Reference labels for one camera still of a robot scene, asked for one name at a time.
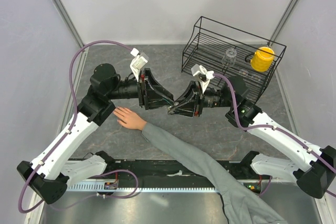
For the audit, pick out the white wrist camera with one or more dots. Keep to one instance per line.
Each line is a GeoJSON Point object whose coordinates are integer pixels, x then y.
{"type": "Point", "coordinates": [202, 73]}
{"type": "Point", "coordinates": [138, 62]}

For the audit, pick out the grey sleeved forearm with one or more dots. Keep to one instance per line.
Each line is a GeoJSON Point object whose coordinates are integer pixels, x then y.
{"type": "Point", "coordinates": [240, 205]}

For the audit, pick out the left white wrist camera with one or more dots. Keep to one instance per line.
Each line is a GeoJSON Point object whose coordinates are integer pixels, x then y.
{"type": "Point", "coordinates": [138, 62]}

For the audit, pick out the yellow mug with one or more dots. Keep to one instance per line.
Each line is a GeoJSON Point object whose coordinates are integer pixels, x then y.
{"type": "Point", "coordinates": [261, 59]}

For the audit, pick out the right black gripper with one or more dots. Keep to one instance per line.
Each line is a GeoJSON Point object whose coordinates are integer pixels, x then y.
{"type": "Point", "coordinates": [191, 108]}

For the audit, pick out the glitter nail polish bottle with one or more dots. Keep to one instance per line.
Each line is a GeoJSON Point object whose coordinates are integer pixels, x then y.
{"type": "Point", "coordinates": [172, 109]}

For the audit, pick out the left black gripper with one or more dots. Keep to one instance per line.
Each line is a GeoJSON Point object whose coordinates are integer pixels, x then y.
{"type": "Point", "coordinates": [148, 85]}

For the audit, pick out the black wire rack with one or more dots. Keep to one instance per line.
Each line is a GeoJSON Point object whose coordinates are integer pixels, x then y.
{"type": "Point", "coordinates": [224, 49]}

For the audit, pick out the clear glass cup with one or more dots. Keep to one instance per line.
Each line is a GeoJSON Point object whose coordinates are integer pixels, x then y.
{"type": "Point", "coordinates": [229, 58]}

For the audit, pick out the white slotted cable duct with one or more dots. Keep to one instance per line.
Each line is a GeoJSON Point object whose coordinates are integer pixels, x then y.
{"type": "Point", "coordinates": [107, 186]}

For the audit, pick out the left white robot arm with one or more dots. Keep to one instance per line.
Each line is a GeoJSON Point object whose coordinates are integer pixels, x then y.
{"type": "Point", "coordinates": [48, 175]}

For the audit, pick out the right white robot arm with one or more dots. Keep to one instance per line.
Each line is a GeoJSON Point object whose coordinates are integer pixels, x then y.
{"type": "Point", "coordinates": [308, 165]}

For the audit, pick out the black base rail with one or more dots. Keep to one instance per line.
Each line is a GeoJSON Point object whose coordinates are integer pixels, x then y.
{"type": "Point", "coordinates": [172, 173]}

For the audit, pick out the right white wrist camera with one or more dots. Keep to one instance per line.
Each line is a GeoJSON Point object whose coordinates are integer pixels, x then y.
{"type": "Point", "coordinates": [202, 73]}

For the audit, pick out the person's bare hand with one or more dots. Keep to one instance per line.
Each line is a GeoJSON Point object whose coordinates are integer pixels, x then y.
{"type": "Point", "coordinates": [129, 119]}

